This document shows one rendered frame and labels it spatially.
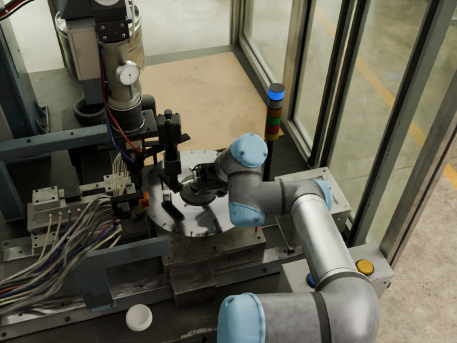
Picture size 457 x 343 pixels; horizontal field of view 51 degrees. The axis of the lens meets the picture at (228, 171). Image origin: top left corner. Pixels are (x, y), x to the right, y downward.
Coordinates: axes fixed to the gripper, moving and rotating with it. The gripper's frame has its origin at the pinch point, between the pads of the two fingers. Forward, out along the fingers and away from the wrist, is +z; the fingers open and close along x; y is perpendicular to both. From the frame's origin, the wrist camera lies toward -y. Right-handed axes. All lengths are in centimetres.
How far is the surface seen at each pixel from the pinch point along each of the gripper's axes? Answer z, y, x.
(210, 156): 9.7, -6.3, -12.0
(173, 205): 4.9, 9.5, 2.7
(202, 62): 61, -33, -71
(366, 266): -15.5, -33.3, 29.5
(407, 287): 64, -112, 45
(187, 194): 4.2, 5.2, 0.1
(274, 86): -11.1, -21.5, -24.8
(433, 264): 64, -132, 38
